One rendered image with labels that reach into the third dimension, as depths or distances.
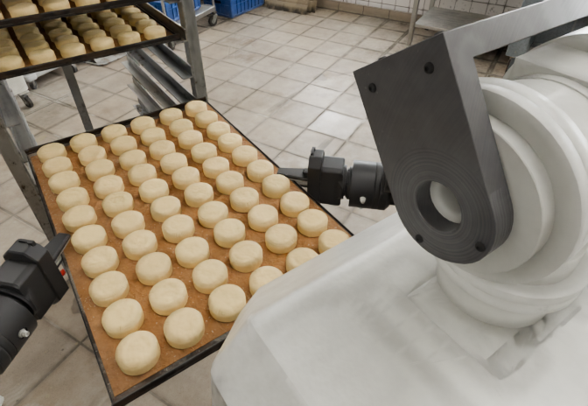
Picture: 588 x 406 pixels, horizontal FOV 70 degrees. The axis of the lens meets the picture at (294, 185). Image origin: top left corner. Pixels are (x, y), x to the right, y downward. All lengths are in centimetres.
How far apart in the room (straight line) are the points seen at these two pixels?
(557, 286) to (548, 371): 3
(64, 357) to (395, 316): 175
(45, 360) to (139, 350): 137
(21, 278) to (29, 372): 126
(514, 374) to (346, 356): 7
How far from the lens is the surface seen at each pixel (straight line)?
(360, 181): 74
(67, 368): 187
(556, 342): 22
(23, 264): 69
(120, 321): 60
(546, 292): 19
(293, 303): 20
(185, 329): 57
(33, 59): 105
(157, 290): 61
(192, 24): 107
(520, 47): 137
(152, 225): 73
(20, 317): 67
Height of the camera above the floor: 150
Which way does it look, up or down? 40 degrees down
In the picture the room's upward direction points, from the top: straight up
